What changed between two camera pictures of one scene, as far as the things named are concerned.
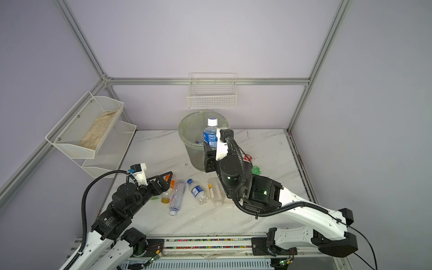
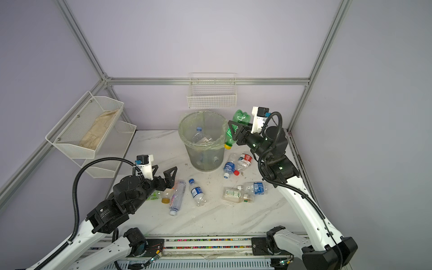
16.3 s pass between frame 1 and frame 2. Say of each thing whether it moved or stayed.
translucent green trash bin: stayed
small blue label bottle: stayed
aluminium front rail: stayed
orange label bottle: moved
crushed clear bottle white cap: stayed
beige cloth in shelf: stayed
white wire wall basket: stayed
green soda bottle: moved
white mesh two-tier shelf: stayed
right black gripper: moved
